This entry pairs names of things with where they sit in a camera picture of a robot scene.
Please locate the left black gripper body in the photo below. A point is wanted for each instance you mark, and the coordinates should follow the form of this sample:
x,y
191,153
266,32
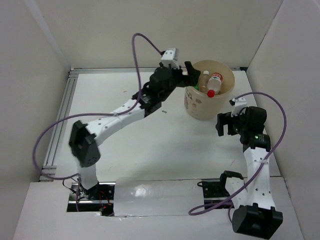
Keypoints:
x,y
177,75

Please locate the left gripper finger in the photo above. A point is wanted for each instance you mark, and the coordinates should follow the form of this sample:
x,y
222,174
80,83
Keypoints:
x,y
183,84
193,74

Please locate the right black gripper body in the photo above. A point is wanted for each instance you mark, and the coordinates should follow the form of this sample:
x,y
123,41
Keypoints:
x,y
241,124

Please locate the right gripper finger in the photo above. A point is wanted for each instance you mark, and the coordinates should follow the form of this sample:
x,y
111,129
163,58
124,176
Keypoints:
x,y
224,118
220,129

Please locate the clear bottle white cap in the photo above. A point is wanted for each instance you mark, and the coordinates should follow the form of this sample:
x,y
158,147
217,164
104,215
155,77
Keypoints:
x,y
203,80

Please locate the red label water bottle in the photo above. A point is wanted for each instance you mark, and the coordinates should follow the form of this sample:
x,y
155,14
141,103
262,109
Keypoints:
x,y
214,84

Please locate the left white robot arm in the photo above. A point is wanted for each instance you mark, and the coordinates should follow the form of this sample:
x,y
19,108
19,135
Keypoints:
x,y
85,138

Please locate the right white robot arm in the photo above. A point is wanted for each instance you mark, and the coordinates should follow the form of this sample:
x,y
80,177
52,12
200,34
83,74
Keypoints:
x,y
255,212

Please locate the beige paper bucket bin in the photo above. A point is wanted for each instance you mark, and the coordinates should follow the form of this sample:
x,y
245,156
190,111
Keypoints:
x,y
199,105

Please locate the white taped cover sheet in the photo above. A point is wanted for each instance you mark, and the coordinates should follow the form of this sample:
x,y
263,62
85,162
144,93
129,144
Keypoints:
x,y
150,198

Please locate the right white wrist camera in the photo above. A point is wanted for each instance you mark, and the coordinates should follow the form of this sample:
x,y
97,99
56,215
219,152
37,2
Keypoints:
x,y
239,106

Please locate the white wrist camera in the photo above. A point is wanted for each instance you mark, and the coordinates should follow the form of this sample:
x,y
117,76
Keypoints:
x,y
170,58
239,106

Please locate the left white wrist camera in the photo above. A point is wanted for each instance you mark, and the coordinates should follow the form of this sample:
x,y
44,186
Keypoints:
x,y
170,58

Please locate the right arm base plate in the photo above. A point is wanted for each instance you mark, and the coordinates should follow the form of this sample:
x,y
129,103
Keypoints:
x,y
214,191

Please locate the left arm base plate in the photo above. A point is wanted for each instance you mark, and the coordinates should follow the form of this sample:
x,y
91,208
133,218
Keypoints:
x,y
101,201

